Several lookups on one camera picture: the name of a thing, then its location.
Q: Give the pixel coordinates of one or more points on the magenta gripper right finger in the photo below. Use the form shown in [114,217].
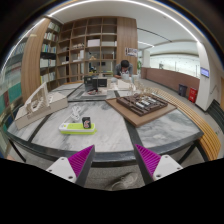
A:
[153,166]

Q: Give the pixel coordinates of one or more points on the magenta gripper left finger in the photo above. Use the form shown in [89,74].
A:
[75,168]

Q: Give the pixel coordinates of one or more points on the white shoe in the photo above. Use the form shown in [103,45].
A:
[125,181]

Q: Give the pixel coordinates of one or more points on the green white power strip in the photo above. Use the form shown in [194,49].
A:
[76,128]

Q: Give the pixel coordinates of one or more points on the brown architectural model board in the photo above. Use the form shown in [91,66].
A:
[140,109]

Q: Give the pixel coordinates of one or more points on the white architectural model left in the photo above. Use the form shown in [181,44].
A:
[40,104]

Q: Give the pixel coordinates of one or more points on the dark grey bin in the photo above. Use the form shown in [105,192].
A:
[182,90]

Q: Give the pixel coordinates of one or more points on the red bin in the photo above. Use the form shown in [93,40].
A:
[192,95]

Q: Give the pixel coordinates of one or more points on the black box on table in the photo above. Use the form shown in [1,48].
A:
[94,83]

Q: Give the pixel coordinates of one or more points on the person in dark shirt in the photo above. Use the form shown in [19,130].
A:
[124,67]

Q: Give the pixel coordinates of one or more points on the wooden bookshelf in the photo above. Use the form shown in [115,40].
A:
[59,54]

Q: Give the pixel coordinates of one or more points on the wall screen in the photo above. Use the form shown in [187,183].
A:
[204,72]

